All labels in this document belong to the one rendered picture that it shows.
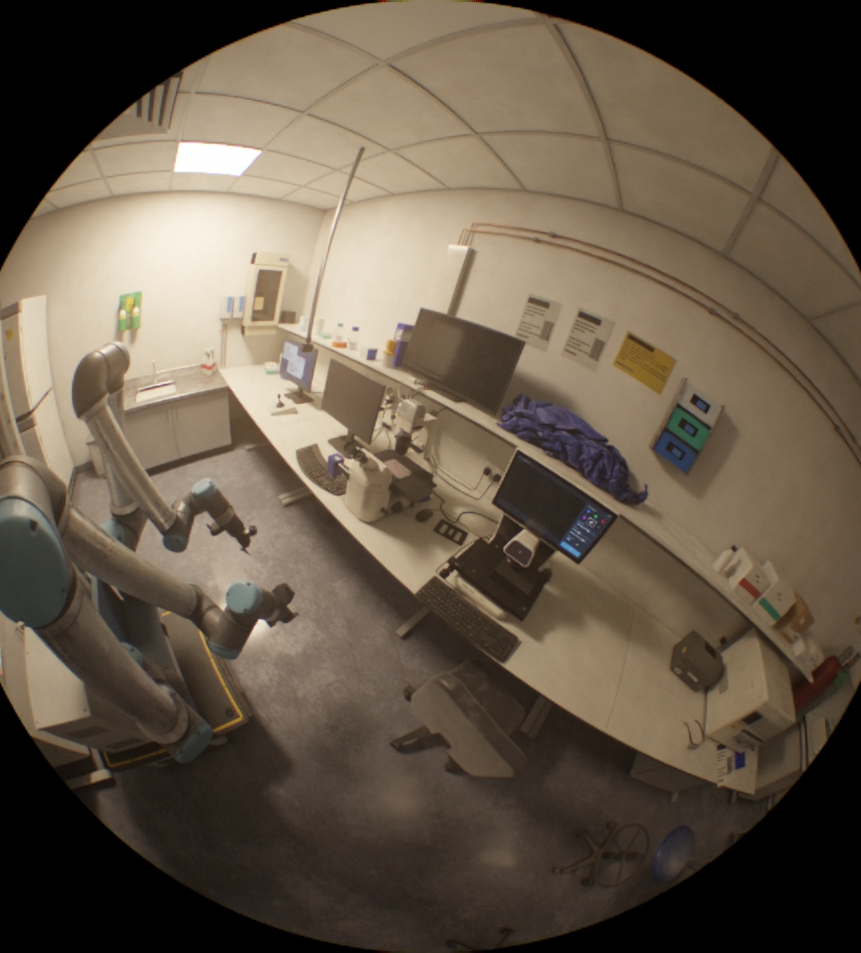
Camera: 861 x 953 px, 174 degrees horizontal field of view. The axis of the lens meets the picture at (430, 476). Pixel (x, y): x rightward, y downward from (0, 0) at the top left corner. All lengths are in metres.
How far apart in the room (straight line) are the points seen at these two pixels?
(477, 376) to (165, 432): 2.69
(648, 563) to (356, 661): 1.74
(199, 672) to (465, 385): 1.98
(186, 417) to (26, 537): 2.71
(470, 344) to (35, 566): 1.66
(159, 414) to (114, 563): 2.42
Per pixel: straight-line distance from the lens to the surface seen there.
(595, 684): 1.38
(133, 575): 0.64
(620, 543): 1.68
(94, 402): 0.88
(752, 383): 1.78
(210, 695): 1.50
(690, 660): 1.82
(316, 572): 2.06
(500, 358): 1.49
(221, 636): 0.77
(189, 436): 3.07
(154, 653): 1.19
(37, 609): 0.39
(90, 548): 0.57
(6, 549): 0.36
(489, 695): 1.39
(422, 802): 1.78
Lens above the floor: 1.70
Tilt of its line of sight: 32 degrees down
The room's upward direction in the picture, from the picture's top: 19 degrees clockwise
